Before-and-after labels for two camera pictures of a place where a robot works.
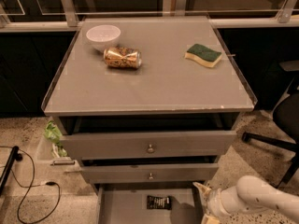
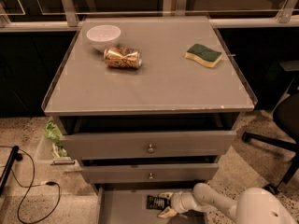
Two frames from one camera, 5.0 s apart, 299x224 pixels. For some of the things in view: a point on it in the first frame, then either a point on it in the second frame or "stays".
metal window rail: [218, 23] stays
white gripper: [213, 202] to [177, 202]
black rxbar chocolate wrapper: [159, 202] stays
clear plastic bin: [51, 155] stays
